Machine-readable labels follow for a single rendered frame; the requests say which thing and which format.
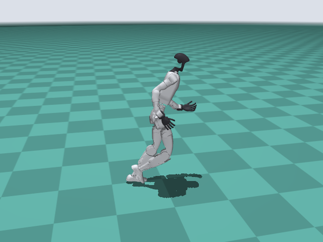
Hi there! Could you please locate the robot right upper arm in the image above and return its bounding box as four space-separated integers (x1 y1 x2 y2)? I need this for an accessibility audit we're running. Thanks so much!
152 74 178 95

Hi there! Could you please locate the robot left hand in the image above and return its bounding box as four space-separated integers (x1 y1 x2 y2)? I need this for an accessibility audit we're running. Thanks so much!
177 101 197 111

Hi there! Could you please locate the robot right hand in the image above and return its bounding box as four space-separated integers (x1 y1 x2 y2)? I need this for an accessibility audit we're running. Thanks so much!
159 111 175 130

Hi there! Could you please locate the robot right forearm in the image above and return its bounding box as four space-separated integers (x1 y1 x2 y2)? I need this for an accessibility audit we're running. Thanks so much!
151 90 163 117

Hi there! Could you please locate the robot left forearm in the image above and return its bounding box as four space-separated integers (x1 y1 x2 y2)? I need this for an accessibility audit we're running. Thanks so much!
169 100 181 110

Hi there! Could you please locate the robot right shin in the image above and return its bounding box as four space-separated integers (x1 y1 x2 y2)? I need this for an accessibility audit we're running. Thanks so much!
139 151 170 172

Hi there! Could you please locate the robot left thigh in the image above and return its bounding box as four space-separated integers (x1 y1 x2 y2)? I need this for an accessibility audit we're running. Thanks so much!
146 116 162 155

